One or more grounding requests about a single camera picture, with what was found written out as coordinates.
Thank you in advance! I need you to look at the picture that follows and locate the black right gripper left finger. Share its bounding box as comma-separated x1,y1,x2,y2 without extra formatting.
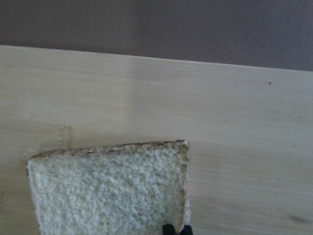
162,224,175,235

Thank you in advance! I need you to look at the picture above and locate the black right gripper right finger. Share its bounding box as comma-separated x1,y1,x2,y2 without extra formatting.
180,225,193,235

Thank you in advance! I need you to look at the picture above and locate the bread slice with brown crust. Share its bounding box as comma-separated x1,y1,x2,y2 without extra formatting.
26,140,191,235

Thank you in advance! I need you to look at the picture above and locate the light wooden cutting board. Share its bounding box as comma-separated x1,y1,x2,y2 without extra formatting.
0,46,313,235

